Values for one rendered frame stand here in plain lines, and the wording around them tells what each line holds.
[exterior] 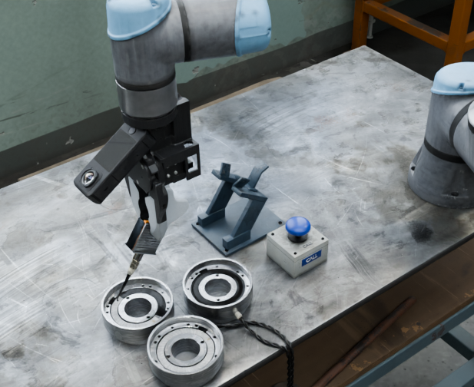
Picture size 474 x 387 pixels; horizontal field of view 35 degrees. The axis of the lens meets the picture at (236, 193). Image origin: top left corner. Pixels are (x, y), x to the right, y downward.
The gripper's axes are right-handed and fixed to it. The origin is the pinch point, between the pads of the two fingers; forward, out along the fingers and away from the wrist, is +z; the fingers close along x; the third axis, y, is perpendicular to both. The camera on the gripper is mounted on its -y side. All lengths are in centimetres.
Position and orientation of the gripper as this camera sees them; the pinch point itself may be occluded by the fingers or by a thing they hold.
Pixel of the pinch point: (149, 229)
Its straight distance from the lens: 108.9
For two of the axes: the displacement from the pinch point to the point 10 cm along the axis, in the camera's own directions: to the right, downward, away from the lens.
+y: 8.0, -3.9, 4.6
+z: 0.2, 7.8, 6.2
